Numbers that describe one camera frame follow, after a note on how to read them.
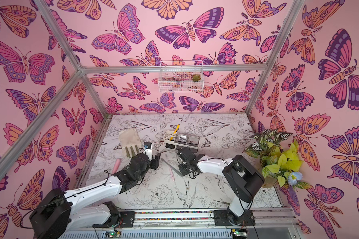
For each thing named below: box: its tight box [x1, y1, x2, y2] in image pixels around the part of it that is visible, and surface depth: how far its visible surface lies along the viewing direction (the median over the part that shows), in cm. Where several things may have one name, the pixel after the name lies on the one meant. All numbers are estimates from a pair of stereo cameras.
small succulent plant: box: [190, 73, 202, 81], surface depth 94 cm
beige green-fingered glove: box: [118, 127, 143, 159], surface depth 105 cm
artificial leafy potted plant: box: [242, 128, 312, 190], surface depth 70 cm
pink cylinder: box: [112, 158, 121, 174], surface depth 93 cm
